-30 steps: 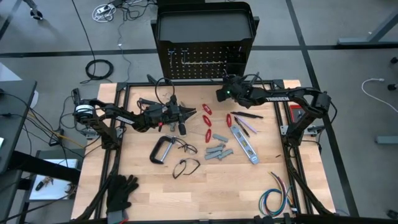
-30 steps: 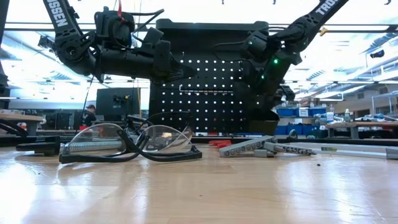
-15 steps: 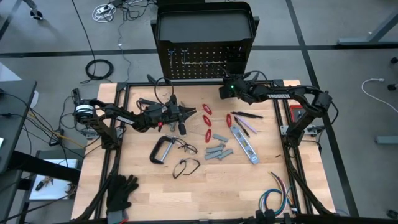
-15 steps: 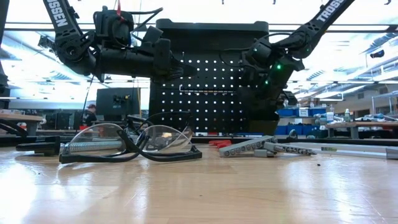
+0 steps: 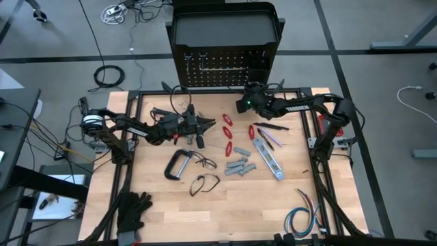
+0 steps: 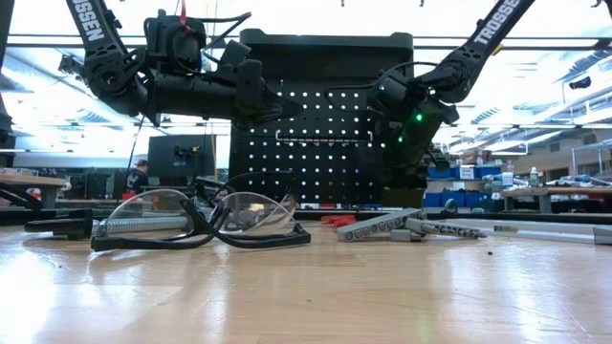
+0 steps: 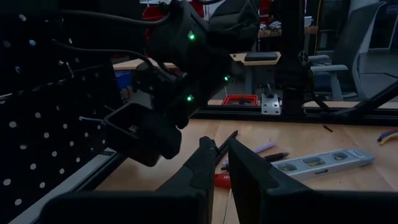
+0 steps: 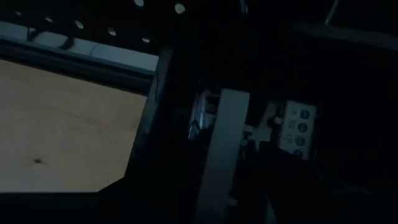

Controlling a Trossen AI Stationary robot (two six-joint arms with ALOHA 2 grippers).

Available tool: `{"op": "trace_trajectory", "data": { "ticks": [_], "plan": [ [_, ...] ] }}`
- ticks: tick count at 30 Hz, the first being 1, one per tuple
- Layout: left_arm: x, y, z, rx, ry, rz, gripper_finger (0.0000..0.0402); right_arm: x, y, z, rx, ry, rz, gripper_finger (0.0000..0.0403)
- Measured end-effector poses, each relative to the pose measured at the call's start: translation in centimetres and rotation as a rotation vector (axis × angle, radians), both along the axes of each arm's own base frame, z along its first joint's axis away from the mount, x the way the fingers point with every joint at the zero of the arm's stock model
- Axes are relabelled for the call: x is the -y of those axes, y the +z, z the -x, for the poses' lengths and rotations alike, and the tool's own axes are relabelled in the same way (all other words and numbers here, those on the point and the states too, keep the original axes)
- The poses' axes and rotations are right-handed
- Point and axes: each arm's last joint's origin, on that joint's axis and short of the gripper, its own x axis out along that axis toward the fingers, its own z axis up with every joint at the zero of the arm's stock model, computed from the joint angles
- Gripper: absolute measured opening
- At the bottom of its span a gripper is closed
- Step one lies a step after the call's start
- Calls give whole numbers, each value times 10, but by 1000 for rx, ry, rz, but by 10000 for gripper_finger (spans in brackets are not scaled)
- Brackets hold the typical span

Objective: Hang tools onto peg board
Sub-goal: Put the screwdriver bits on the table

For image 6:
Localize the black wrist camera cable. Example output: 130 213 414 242
326 60 434 104
193 11 253 54

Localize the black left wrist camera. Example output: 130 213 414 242
142 9 208 75

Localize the black C-clamp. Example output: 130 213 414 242
23 207 211 242

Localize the black pegboard tool stand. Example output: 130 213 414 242
228 28 422 212

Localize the red cable tie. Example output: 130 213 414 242
178 0 193 35

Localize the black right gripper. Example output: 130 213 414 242
382 97 461 189

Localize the person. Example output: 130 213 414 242
124 159 150 195

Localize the black ceiling mounted device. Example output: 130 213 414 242
56 53 92 87

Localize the blue storage bin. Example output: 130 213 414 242
475 164 503 180
425 165 456 182
425 190 484 209

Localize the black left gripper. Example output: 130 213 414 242
146 40 303 126

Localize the wooden workbench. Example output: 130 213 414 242
0 172 67 211
499 185 612 215

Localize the black computer monitor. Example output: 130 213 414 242
146 134 217 179

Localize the yellow hanging cable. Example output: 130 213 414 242
208 121 220 181

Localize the long wire tool holder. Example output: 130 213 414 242
275 128 374 144

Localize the clear safety glasses black frame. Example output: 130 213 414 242
89 188 313 253
190 170 298 226

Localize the hanging black cable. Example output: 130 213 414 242
124 112 147 182

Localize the black left wrist camera cable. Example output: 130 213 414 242
193 11 253 54

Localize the black equipment box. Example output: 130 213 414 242
71 171 112 201

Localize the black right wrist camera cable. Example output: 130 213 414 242
326 60 434 104

